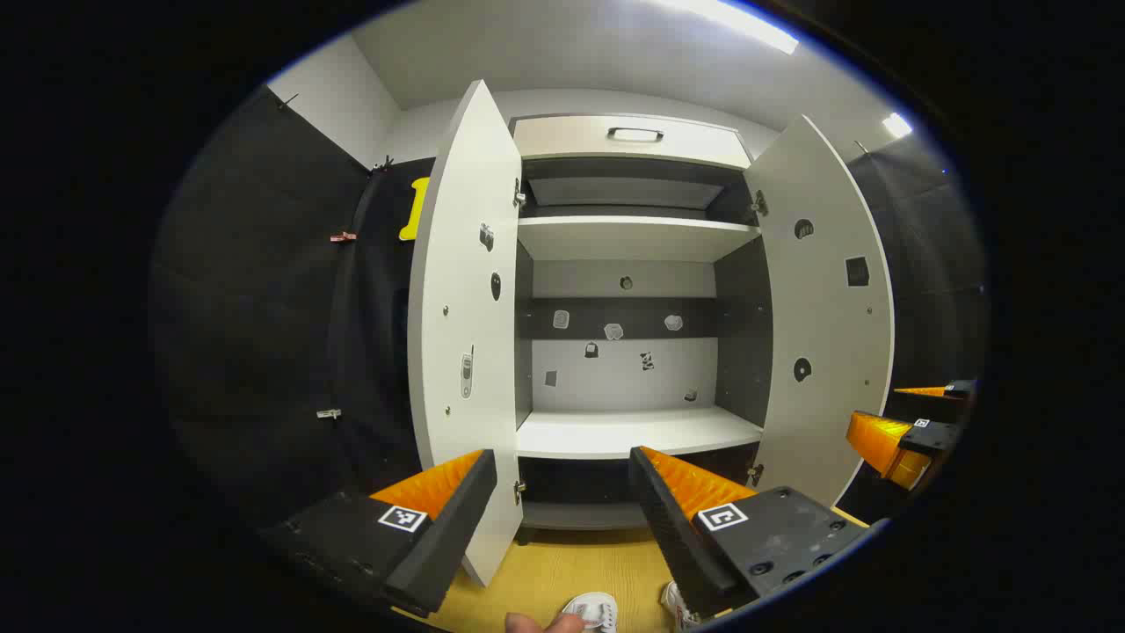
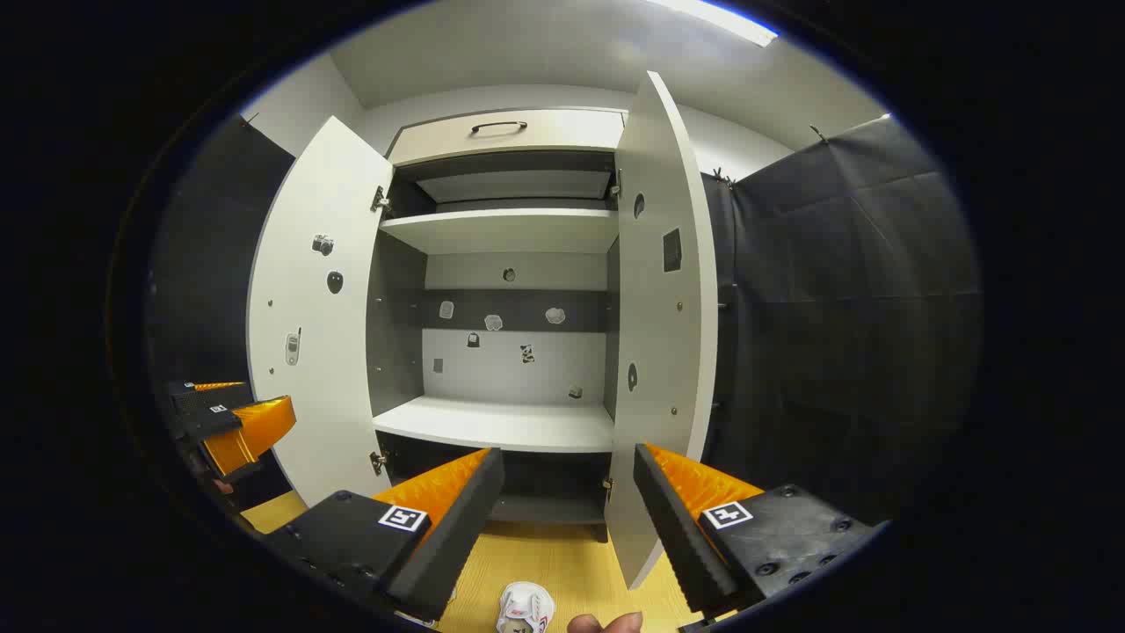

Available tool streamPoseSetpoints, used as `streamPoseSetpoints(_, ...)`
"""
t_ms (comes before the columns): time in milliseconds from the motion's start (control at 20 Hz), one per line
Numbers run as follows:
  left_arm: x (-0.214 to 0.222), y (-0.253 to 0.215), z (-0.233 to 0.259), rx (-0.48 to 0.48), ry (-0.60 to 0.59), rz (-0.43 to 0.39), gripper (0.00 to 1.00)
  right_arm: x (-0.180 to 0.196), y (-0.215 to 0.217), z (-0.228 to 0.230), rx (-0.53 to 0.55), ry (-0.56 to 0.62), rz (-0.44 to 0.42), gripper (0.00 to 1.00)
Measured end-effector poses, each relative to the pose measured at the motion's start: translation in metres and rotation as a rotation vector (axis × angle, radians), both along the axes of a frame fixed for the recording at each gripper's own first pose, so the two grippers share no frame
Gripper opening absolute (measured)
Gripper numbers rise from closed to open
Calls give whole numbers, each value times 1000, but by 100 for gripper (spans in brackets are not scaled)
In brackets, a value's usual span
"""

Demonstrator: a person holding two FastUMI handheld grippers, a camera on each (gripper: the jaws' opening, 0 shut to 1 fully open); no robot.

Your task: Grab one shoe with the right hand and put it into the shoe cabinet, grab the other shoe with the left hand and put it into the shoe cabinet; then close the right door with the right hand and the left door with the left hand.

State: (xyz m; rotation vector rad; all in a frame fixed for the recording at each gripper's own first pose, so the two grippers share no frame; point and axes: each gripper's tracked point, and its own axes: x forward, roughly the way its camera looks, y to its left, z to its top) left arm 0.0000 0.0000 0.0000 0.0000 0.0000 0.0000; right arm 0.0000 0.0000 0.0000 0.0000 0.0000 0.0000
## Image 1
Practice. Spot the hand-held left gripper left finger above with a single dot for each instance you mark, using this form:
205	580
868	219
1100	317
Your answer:
448	536

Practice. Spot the black clip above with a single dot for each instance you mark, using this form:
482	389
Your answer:
382	164

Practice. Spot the red clip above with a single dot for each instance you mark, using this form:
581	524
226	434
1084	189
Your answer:
343	236

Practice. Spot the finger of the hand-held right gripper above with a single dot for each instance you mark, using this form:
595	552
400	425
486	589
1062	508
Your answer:
932	437
960	389

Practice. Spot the white shoe cabinet door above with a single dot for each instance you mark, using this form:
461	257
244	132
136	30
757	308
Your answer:
461	290
826	316

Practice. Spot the black backdrop cloth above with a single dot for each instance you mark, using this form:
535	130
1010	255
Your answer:
932	264
264	308

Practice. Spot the small ceiling light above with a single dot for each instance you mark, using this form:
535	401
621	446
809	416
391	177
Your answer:
897	125

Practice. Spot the white shoe cabinet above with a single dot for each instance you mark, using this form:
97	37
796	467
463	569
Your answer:
633	431

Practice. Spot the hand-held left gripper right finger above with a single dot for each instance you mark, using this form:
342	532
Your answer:
668	527

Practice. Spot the white canvas shoe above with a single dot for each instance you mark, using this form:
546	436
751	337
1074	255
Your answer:
593	608
678	607

